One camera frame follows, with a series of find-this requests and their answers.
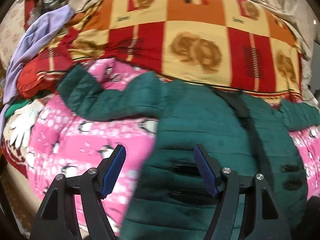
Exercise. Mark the lavender garment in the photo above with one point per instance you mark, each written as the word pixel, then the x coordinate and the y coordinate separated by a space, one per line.
pixel 35 38

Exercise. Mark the dark green puffer jacket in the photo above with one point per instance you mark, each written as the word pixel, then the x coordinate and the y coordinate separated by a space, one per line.
pixel 242 132

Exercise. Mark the pink penguin blanket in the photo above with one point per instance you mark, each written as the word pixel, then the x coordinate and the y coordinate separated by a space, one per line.
pixel 63 142

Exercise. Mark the white patterned cloth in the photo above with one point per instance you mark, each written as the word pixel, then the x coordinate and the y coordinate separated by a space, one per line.
pixel 17 128

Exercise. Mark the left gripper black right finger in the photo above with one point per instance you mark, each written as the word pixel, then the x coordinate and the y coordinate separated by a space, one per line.
pixel 261 216

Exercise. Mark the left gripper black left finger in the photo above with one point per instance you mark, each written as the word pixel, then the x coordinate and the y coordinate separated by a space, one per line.
pixel 56 217

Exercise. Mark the red orange rose blanket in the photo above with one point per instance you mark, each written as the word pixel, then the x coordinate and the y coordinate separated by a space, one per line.
pixel 231 44

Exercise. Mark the green garment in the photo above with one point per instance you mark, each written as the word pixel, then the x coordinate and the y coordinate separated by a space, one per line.
pixel 15 106

